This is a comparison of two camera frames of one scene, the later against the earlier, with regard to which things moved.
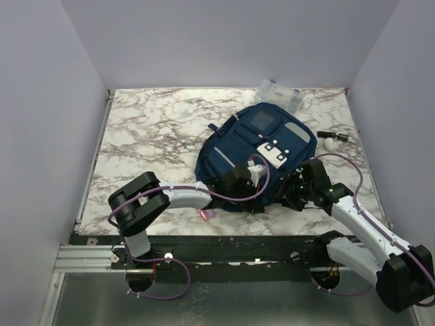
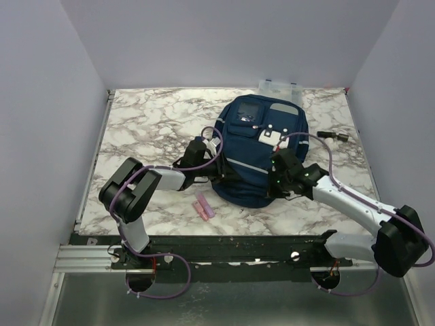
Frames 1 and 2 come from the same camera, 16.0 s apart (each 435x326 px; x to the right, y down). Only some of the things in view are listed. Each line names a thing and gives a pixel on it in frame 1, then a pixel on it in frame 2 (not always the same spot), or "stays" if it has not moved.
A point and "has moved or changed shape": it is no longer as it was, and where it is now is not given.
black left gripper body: (246, 190) -> (216, 172)
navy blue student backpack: (271, 140) has moved or changed shape
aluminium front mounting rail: (200, 258) stays
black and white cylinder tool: (342, 137) stays
